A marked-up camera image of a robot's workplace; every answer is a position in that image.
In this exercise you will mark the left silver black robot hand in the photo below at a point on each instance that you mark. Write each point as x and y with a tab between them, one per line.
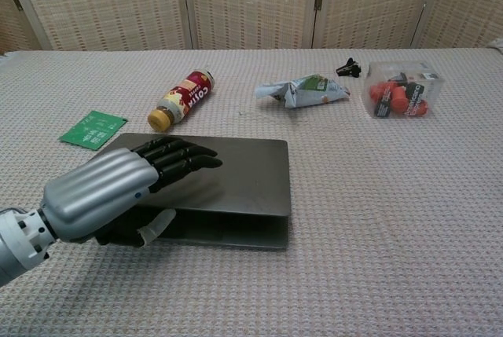
114	191

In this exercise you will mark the silver laptop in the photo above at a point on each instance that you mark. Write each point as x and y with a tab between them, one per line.
243	195

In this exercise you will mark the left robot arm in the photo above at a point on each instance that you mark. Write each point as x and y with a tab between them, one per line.
19	244

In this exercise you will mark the green sachet packet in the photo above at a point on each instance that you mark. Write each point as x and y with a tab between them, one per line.
93	134

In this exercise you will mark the red coffee bottle yellow cap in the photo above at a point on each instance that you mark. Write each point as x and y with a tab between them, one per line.
183	100

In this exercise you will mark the woven beige tablecloth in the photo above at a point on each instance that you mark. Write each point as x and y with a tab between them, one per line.
251	195

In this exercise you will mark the crumpled snack bag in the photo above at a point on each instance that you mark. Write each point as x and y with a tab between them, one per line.
302	91

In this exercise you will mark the folding bamboo screen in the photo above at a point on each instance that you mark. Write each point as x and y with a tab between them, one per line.
251	3

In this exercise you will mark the black hair clip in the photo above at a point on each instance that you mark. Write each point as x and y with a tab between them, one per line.
349	68

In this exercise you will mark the clear bag of parts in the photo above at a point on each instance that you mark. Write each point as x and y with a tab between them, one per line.
402	91

